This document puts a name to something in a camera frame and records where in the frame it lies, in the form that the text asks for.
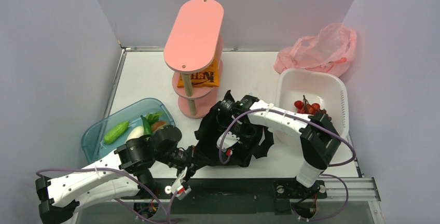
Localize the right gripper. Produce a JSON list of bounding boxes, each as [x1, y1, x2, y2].
[[219, 117, 261, 149]]

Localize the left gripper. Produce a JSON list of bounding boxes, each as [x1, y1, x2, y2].
[[155, 145, 212, 181]]

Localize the black fabric bag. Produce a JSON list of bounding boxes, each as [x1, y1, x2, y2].
[[195, 90, 274, 168]]

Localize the dark green cucumber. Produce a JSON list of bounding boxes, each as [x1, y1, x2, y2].
[[140, 116, 152, 136]]

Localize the green leaf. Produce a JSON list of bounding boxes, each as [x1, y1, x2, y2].
[[146, 111, 162, 125]]

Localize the white round food item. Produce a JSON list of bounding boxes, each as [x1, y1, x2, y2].
[[126, 126, 144, 142]]

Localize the orange snack bag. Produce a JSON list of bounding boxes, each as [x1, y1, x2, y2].
[[190, 60, 220, 88]]

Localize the red cherry tomato bunch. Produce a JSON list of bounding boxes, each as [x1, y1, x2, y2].
[[294, 95, 325, 115]]

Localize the dark purple grape bunch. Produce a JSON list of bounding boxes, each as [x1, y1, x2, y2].
[[320, 109, 332, 120]]

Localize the pink plastic grocery bag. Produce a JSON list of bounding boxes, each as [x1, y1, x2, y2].
[[273, 23, 357, 77]]

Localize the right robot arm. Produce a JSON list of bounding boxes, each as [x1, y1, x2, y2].
[[217, 95, 342, 198]]

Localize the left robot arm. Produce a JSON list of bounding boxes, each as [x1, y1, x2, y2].
[[35, 125, 203, 223]]

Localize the brown mushroom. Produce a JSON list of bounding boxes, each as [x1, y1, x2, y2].
[[151, 120, 168, 133]]

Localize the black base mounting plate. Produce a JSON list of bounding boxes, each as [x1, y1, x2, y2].
[[118, 177, 328, 216]]

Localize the green bitter gourd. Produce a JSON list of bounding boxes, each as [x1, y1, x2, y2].
[[103, 121, 130, 144]]

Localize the blue transparent tray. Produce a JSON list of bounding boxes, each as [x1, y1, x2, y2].
[[81, 98, 175, 163]]

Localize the white plastic basin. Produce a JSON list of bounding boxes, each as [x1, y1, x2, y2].
[[269, 68, 349, 165]]

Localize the pink three-tier shelf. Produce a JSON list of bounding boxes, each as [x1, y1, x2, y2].
[[163, 0, 224, 119]]

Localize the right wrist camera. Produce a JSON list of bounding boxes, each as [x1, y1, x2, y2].
[[216, 131, 240, 153]]

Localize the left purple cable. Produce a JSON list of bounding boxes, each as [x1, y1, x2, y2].
[[35, 167, 180, 224]]

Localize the purple cable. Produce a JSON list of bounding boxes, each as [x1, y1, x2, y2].
[[218, 108, 357, 222], [35, 167, 180, 224]]

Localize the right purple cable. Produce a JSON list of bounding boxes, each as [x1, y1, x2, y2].
[[218, 108, 357, 222]]

